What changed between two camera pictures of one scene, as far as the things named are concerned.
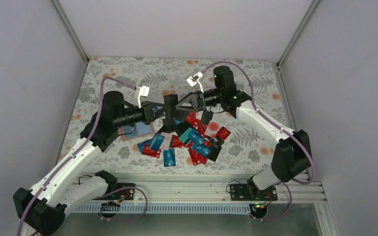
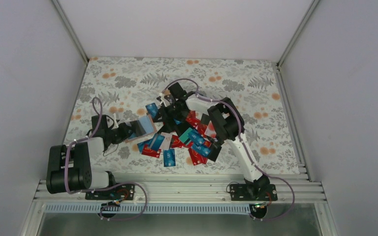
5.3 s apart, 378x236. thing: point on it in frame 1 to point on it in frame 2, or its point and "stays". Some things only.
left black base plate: (126, 194) stays
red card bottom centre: (196, 158) stays
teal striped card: (184, 137) stays
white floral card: (166, 143) stays
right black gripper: (193, 101) to (166, 117)
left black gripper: (148, 115) to (125, 134)
